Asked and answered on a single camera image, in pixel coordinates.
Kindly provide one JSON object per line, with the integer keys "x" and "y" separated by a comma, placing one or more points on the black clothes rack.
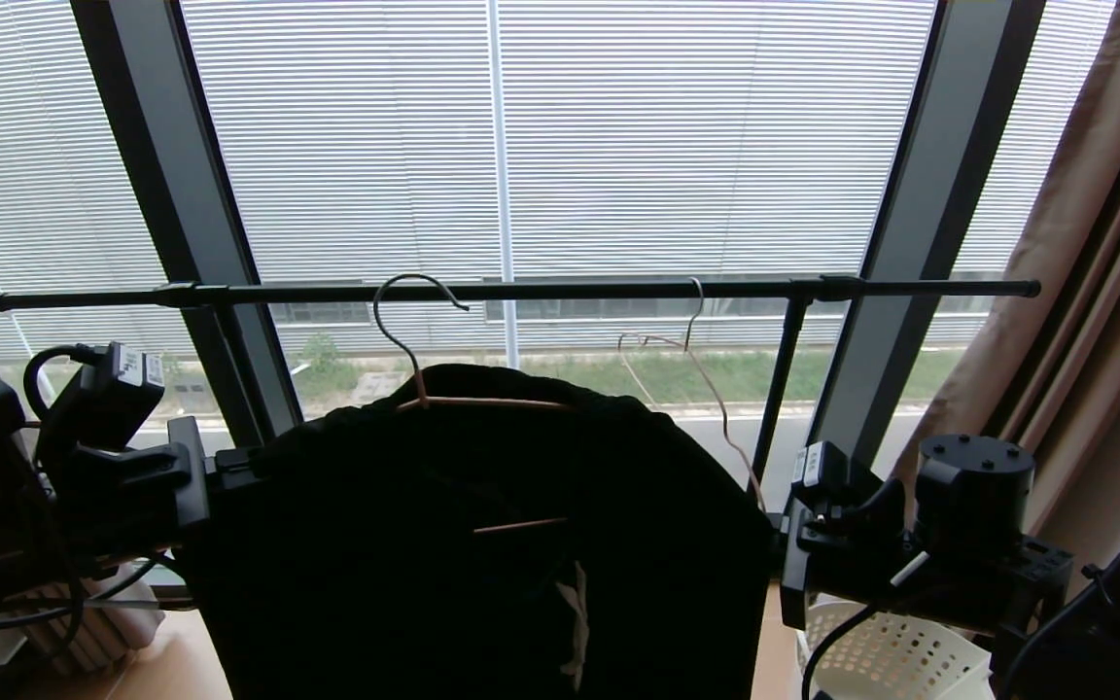
{"x": 570, "y": 290}

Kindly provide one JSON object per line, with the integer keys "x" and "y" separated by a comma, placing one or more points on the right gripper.
{"x": 842, "y": 574}

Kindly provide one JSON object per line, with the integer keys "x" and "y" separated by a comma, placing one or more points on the white laundry basket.
{"x": 891, "y": 661}

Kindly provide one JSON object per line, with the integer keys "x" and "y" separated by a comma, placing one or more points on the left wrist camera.
{"x": 108, "y": 399}

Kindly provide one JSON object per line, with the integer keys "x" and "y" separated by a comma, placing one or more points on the window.
{"x": 920, "y": 194}

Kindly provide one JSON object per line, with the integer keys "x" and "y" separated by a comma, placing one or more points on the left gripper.
{"x": 142, "y": 486}

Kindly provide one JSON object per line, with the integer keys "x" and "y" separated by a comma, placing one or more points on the brown curtain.
{"x": 1075, "y": 243}
{"x": 103, "y": 622}

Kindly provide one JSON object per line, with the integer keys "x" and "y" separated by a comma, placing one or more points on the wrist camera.
{"x": 108, "y": 399}
{"x": 832, "y": 476}

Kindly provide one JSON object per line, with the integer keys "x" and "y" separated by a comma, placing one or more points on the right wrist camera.
{"x": 832, "y": 476}

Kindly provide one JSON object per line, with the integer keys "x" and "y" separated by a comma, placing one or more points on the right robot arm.
{"x": 973, "y": 506}

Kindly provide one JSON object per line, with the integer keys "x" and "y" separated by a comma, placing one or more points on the black shorts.
{"x": 424, "y": 544}

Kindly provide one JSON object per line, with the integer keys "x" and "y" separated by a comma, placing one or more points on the pink clothes hanger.
{"x": 697, "y": 301}
{"x": 482, "y": 402}

